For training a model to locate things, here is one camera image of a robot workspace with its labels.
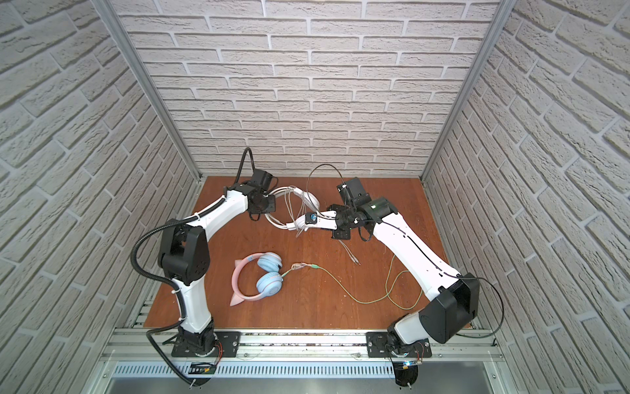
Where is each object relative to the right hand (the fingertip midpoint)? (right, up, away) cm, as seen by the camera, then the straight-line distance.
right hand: (327, 219), depth 76 cm
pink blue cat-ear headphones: (-20, -22, +3) cm, 29 cm away
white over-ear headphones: (-10, -3, +13) cm, 17 cm away
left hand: (-22, +5, +19) cm, 30 cm away
